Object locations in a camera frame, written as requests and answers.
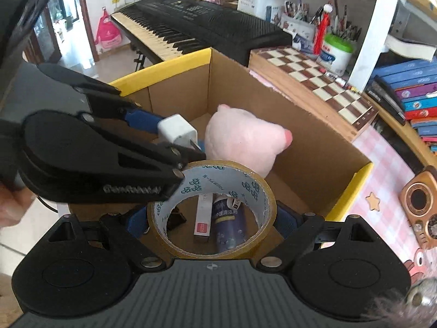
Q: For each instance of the black electronic keyboard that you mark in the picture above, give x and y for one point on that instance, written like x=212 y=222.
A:
x=222 y=24

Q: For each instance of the black binder clip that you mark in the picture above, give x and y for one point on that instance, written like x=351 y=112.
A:
x=176 y=220

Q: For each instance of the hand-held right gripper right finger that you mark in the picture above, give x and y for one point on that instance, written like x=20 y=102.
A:
x=286 y=220

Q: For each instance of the white pen holder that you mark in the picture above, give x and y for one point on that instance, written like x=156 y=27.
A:
x=295 y=25

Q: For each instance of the yellow cardboard box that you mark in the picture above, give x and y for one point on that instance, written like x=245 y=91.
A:
x=307 y=150

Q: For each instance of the row of colourful books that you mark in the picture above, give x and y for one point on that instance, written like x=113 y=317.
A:
x=416 y=104

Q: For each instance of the bright pink backpack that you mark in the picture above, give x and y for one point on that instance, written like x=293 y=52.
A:
x=108 y=32

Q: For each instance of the red tassel charm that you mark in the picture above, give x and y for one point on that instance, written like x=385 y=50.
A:
x=321 y=32

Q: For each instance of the white charger plug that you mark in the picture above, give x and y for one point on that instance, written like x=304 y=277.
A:
x=176 y=129

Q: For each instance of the black keyboard stand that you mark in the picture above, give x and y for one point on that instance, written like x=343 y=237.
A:
x=138 y=61

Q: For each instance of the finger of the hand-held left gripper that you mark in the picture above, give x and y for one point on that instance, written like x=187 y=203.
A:
x=143 y=177
x=143 y=119

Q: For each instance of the small white red box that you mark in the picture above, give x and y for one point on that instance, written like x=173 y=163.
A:
x=203 y=211

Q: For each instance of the brown packing tape roll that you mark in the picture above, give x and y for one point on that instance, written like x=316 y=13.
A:
x=205 y=170

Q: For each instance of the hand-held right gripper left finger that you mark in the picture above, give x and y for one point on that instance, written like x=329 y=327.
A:
x=138 y=223

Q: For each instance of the person's left hand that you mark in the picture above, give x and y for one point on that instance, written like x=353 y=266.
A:
x=13 y=208

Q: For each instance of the thick white-paged book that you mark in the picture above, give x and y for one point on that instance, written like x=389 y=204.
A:
x=409 y=49

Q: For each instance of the grey fluffy pompom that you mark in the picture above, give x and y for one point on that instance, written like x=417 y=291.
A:
x=392 y=304

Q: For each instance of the white jar green lid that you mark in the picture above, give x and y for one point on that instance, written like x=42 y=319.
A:
x=334 y=58

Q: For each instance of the pink checkered cloth desktop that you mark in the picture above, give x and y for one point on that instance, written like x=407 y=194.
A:
x=382 y=164

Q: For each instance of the wooden retro radio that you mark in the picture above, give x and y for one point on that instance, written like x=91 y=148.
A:
x=420 y=198

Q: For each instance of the wooden chessboard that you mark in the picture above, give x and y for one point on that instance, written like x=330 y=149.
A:
x=307 y=75

